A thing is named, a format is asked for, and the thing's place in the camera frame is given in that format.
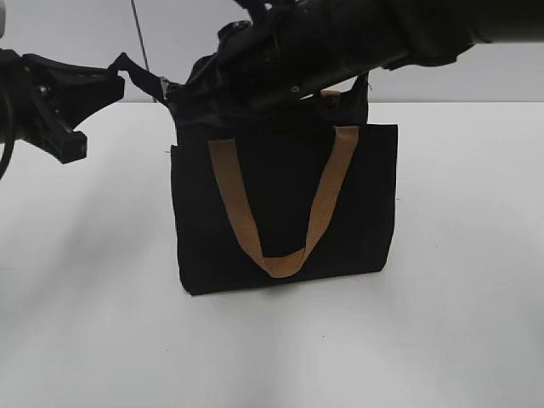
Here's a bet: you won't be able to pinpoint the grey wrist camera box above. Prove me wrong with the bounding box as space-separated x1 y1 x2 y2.
0 0 7 38

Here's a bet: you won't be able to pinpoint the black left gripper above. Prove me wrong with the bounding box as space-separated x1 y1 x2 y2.
12 53 125 164

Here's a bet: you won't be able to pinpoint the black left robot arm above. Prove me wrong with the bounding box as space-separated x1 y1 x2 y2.
1 49 125 164

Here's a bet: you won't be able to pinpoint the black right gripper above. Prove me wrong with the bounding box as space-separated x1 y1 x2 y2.
186 1 298 111

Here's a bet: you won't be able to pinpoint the black tote bag tan handles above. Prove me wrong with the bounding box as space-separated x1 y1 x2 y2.
170 75 398 296

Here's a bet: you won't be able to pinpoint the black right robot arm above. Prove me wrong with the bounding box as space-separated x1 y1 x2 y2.
186 1 543 111

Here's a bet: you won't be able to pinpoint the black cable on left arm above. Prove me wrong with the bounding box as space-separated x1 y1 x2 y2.
0 139 18 179

